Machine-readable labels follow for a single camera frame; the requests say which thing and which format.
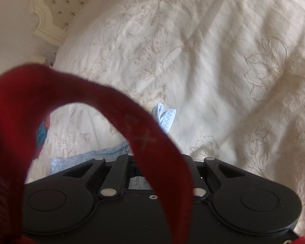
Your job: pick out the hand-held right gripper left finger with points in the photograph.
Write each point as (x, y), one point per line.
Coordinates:
(122, 169)

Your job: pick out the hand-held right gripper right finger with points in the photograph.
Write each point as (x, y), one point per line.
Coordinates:
(214, 168)

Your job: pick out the light blue floral pants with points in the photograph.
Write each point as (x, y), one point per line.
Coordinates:
(165, 120)

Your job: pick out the coral red pants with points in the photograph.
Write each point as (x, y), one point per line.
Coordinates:
(38, 154)

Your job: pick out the cream bed with floral cover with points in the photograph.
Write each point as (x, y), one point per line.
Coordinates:
(193, 56)

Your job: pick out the cream tufted headboard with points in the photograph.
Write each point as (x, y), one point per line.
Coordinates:
(58, 2)

